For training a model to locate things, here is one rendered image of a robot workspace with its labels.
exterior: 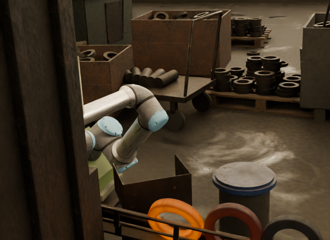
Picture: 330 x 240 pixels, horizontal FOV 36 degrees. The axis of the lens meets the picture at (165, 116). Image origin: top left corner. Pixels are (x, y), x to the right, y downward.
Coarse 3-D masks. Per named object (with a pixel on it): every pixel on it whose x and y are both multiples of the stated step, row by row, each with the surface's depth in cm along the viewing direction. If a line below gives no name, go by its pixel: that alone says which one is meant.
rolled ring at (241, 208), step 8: (216, 208) 157; (224, 208) 155; (232, 208) 154; (240, 208) 154; (208, 216) 158; (216, 216) 157; (224, 216) 156; (240, 216) 154; (248, 216) 153; (256, 216) 155; (208, 224) 159; (248, 224) 154; (256, 224) 153; (256, 232) 154
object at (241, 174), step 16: (224, 176) 250; (240, 176) 250; (256, 176) 249; (272, 176) 248; (224, 192) 245; (240, 192) 238; (256, 192) 238; (256, 208) 245; (224, 224) 254; (240, 224) 247
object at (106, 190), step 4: (120, 176) 328; (112, 180) 321; (108, 184) 316; (112, 184) 316; (104, 188) 311; (108, 188) 311; (112, 188) 317; (100, 192) 307; (104, 192) 306; (108, 192) 310; (100, 196) 303; (104, 196) 305
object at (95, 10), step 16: (80, 0) 663; (96, 0) 684; (112, 0) 717; (128, 0) 752; (80, 16) 671; (96, 16) 688; (112, 16) 719; (128, 16) 757; (80, 32) 679; (96, 32) 693; (112, 32) 724; (128, 32) 762
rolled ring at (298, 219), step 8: (280, 216) 153; (288, 216) 151; (296, 216) 151; (272, 224) 152; (280, 224) 151; (288, 224) 150; (296, 224) 149; (304, 224) 148; (312, 224) 150; (264, 232) 154; (272, 232) 153; (304, 232) 149; (312, 232) 148
